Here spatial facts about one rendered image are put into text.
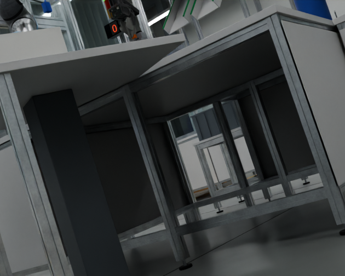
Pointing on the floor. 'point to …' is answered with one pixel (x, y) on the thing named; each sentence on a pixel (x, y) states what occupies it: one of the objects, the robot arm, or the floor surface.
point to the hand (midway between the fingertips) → (132, 35)
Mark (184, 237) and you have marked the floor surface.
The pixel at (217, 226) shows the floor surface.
